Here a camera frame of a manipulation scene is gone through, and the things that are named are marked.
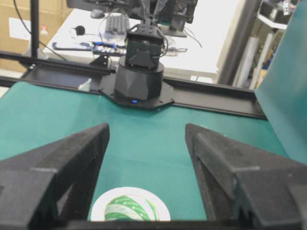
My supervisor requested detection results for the blue handled tool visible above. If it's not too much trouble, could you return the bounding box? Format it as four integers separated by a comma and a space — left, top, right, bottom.
52, 42, 92, 51

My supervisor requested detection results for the cardboard box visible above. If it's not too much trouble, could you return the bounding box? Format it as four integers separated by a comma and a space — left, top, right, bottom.
0, 0, 75, 72

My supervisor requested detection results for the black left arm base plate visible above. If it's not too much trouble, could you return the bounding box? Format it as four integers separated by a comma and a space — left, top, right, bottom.
100, 73, 175, 110

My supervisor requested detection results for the green table cloth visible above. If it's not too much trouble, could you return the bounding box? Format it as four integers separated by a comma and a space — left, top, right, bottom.
0, 0, 307, 221

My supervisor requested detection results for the black monitor stand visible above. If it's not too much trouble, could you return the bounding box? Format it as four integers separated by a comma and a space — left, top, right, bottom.
157, 0, 198, 37

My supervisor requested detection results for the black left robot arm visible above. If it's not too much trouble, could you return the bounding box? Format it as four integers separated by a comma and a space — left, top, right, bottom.
114, 0, 197, 108

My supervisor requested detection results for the black computer mouse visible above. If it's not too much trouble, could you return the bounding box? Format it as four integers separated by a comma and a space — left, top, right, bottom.
90, 9, 105, 19

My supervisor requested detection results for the black aluminium frame rail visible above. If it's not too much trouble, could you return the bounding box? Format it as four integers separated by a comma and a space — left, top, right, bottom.
0, 51, 266, 119

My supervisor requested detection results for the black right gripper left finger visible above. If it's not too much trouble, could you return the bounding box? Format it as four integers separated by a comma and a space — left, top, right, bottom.
0, 123, 110, 230

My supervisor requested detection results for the white desk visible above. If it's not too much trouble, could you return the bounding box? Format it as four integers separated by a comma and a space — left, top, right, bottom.
43, 0, 248, 78

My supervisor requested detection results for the black keyboard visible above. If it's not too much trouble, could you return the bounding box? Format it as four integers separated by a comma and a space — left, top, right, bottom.
105, 14, 130, 35

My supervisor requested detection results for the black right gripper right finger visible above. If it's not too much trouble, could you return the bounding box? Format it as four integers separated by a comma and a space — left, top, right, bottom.
185, 123, 307, 230

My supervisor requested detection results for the white duct tape roll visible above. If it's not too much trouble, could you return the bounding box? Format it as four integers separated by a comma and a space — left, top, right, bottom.
90, 187, 171, 221

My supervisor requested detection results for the black vertical pole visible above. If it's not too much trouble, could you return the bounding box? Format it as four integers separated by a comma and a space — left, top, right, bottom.
30, 0, 39, 58

